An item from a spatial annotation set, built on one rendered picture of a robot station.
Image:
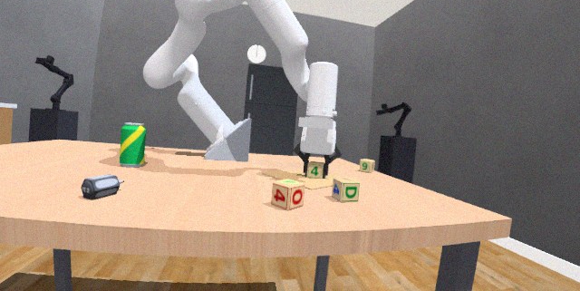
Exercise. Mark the pale yellow square mat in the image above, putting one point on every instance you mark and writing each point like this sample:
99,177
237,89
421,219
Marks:
298,175

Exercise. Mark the green soda can with yellow stripe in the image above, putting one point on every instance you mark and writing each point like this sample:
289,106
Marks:
132,150

